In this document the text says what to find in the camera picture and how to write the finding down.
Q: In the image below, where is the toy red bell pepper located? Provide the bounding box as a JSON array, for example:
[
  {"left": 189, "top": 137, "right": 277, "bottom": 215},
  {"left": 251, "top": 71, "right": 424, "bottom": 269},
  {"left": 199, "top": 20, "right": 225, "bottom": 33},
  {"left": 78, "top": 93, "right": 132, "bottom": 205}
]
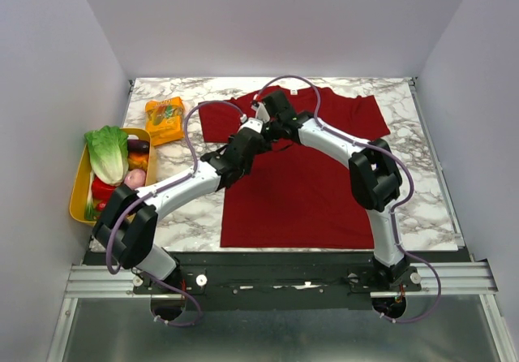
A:
[{"left": 91, "top": 176, "right": 118, "bottom": 201}]

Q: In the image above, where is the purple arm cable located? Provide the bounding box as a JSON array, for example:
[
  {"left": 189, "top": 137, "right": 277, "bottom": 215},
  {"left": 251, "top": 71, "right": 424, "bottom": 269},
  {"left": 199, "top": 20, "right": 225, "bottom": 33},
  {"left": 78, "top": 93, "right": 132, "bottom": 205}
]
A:
[
  {"left": 105, "top": 100, "right": 248, "bottom": 327},
  {"left": 250, "top": 75, "right": 442, "bottom": 325}
]

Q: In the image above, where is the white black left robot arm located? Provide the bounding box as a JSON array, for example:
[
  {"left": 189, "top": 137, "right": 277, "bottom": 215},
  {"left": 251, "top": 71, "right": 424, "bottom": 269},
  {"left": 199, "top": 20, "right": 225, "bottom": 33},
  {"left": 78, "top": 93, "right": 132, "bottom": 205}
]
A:
[{"left": 92, "top": 119, "right": 270, "bottom": 293}]

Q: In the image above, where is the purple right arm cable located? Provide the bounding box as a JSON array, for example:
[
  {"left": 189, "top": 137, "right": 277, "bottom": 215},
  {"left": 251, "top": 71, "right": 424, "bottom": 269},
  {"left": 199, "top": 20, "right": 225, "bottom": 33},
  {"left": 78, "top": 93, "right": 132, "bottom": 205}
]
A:
[{"left": 250, "top": 75, "right": 442, "bottom": 325}]

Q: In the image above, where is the yellow plastic basket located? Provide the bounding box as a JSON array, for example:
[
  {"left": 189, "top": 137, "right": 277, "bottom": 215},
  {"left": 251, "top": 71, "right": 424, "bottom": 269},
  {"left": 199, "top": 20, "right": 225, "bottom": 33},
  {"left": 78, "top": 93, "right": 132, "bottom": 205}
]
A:
[{"left": 69, "top": 145, "right": 157, "bottom": 226}]

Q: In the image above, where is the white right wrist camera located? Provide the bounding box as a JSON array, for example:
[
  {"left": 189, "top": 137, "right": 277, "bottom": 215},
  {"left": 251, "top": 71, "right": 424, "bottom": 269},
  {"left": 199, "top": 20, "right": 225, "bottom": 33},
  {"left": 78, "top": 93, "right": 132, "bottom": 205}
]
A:
[{"left": 254, "top": 103, "right": 271, "bottom": 123}]

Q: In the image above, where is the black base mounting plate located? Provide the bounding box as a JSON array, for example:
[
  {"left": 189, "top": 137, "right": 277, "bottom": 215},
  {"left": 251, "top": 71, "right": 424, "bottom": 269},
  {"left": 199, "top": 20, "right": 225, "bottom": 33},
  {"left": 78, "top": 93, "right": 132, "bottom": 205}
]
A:
[{"left": 83, "top": 250, "right": 474, "bottom": 312}]

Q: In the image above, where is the red t-shirt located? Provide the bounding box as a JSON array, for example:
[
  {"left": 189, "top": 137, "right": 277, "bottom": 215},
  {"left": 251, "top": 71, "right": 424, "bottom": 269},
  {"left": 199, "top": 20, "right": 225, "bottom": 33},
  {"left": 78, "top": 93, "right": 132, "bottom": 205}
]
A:
[{"left": 199, "top": 86, "right": 390, "bottom": 249}]

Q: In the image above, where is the aluminium frame rail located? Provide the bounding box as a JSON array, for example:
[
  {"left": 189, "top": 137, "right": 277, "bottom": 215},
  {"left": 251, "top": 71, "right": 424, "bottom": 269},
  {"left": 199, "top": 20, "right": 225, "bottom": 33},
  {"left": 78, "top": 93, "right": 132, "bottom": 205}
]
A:
[{"left": 47, "top": 261, "right": 518, "bottom": 361}]

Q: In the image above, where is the toy green lettuce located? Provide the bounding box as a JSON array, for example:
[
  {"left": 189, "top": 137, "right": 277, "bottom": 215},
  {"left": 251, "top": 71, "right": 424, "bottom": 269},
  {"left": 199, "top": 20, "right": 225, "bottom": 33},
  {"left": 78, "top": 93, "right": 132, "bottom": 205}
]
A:
[{"left": 84, "top": 126, "right": 129, "bottom": 186}]

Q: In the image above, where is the toy pink onion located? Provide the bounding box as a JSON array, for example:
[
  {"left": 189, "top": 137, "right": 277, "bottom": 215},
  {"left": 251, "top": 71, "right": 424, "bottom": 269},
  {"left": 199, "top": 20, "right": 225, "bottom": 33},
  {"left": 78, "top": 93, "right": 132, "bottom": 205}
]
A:
[{"left": 123, "top": 169, "right": 147, "bottom": 189}]

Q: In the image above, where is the orange snack packet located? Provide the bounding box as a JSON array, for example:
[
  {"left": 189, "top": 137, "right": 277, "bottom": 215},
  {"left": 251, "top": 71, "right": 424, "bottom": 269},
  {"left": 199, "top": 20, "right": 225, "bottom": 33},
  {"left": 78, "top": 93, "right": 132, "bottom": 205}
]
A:
[{"left": 145, "top": 97, "right": 185, "bottom": 147}]

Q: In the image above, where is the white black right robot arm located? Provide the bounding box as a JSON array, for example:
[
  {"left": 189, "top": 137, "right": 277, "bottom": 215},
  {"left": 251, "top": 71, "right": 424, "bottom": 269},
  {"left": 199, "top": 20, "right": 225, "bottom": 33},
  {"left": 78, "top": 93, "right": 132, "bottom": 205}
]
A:
[{"left": 253, "top": 91, "right": 410, "bottom": 291}]

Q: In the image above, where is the toy purple eggplant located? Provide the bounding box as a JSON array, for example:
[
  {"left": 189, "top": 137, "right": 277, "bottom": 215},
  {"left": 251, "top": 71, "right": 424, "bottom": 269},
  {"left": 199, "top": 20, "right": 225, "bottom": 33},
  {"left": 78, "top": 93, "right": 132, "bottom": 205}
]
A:
[{"left": 127, "top": 139, "right": 150, "bottom": 154}]

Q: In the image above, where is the toy green onion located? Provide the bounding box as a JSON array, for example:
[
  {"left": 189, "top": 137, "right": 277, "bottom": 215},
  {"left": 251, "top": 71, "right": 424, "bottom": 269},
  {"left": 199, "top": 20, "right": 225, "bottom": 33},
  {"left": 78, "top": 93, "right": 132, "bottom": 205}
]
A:
[{"left": 84, "top": 200, "right": 100, "bottom": 222}]

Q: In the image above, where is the toy orange pumpkin piece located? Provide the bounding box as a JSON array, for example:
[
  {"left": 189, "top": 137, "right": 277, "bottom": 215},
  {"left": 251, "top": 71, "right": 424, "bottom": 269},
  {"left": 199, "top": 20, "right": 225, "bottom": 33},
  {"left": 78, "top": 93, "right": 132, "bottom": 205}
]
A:
[{"left": 127, "top": 153, "right": 149, "bottom": 171}]

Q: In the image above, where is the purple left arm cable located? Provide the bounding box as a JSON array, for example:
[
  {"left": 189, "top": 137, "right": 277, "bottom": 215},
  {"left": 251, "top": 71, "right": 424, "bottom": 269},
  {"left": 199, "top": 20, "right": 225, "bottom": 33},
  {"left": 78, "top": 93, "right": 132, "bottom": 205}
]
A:
[{"left": 105, "top": 100, "right": 248, "bottom": 327}]

